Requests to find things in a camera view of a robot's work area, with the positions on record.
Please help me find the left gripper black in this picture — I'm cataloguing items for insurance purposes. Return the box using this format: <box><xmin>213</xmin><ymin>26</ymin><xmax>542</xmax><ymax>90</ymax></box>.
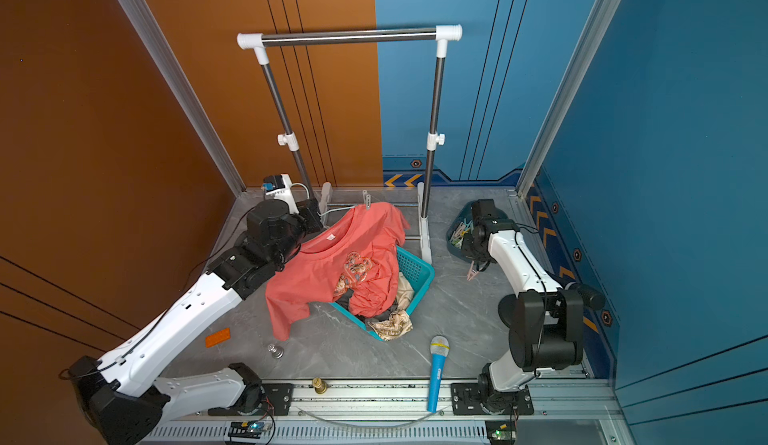
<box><xmin>270</xmin><ymin>196</ymin><xmax>322</xmax><ymax>270</ymax></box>

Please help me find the light green wire hanger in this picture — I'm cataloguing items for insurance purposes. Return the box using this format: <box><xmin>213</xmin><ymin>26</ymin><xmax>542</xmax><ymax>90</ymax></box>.
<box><xmin>311</xmin><ymin>181</ymin><xmax>373</xmax><ymax>217</ymax></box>

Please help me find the red t-shirt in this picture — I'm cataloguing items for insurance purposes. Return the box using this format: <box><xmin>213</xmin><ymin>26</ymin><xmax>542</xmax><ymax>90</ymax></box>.
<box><xmin>265</xmin><ymin>202</ymin><xmax>409</xmax><ymax>341</ymax></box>

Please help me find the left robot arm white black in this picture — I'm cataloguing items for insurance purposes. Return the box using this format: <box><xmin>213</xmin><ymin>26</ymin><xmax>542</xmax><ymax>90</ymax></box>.
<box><xmin>61</xmin><ymin>198</ymin><xmax>323</xmax><ymax>444</ymax></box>

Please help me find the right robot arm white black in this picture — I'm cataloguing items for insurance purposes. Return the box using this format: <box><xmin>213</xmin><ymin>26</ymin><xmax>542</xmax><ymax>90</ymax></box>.
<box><xmin>460</xmin><ymin>199</ymin><xmax>584</xmax><ymax>414</ymax></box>

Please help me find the dark teal clothespin bin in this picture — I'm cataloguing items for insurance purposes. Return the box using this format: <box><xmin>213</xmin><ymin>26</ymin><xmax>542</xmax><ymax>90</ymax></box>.
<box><xmin>445</xmin><ymin>201</ymin><xmax>474</xmax><ymax>263</ymax></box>

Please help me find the teal plastic laundry basket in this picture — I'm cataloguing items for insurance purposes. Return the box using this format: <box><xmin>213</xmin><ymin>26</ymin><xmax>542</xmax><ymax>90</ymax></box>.
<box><xmin>331</xmin><ymin>247</ymin><xmax>435</xmax><ymax>341</ymax></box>

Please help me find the grey garment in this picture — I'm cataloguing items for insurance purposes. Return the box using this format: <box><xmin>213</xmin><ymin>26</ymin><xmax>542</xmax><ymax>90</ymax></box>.
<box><xmin>335</xmin><ymin>290</ymin><xmax>414</xmax><ymax>323</ymax></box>

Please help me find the blue toy microphone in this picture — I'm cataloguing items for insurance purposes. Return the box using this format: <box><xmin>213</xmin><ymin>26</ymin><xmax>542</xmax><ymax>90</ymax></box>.
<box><xmin>427</xmin><ymin>335</ymin><xmax>450</xmax><ymax>413</ymax></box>

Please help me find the beige patterned cloth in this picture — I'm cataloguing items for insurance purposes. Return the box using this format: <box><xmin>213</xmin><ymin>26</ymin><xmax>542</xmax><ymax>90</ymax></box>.
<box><xmin>365</xmin><ymin>272</ymin><xmax>415</xmax><ymax>342</ymax></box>

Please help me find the small silver metal weight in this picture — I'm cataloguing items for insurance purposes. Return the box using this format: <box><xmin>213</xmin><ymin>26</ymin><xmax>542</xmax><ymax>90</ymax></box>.
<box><xmin>267</xmin><ymin>343</ymin><xmax>284</xmax><ymax>360</ymax></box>

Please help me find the orange rectangular tag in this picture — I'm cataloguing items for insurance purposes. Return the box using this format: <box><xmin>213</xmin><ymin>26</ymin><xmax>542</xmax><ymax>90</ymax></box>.
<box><xmin>204</xmin><ymin>328</ymin><xmax>231</xmax><ymax>348</ymax></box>

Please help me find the small brass weight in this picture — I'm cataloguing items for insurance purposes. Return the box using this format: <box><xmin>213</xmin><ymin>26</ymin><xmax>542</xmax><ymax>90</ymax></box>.
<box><xmin>312</xmin><ymin>377</ymin><xmax>329</xmax><ymax>395</ymax></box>

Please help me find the metal clothes drying rack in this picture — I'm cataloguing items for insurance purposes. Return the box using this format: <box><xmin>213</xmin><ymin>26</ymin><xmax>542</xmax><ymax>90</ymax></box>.
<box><xmin>237</xmin><ymin>24</ymin><xmax>463</xmax><ymax>263</ymax></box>

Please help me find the right green circuit board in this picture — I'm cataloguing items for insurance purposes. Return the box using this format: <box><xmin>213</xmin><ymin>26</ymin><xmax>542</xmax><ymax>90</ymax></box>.
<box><xmin>485</xmin><ymin>421</ymin><xmax>517</xmax><ymax>445</ymax></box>

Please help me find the green circuit board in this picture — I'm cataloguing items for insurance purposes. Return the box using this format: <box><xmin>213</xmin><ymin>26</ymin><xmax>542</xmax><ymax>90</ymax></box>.
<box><xmin>226</xmin><ymin>421</ymin><xmax>273</xmax><ymax>442</ymax></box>
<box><xmin>485</xmin><ymin>421</ymin><xmax>517</xmax><ymax>445</ymax></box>

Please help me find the left green circuit board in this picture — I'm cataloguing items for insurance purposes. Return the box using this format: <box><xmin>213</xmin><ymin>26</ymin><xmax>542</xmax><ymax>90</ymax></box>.
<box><xmin>226</xmin><ymin>421</ymin><xmax>273</xmax><ymax>442</ymax></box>

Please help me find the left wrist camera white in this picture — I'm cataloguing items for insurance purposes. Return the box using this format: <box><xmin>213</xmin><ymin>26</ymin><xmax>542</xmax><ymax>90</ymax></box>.
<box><xmin>262</xmin><ymin>174</ymin><xmax>299</xmax><ymax>214</ymax></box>

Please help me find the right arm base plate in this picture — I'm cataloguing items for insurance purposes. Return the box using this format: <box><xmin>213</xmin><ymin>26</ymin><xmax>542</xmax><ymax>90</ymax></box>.
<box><xmin>450</xmin><ymin>382</ymin><xmax>534</xmax><ymax>418</ymax></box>

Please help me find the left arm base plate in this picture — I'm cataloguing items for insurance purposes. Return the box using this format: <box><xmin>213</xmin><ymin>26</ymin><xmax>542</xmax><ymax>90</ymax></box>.
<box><xmin>207</xmin><ymin>383</ymin><xmax>294</xmax><ymax>417</ymax></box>

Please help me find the aluminium front rail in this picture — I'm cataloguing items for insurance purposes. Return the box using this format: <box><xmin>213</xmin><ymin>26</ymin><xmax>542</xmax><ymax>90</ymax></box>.
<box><xmin>273</xmin><ymin>376</ymin><xmax>624</xmax><ymax>421</ymax></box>

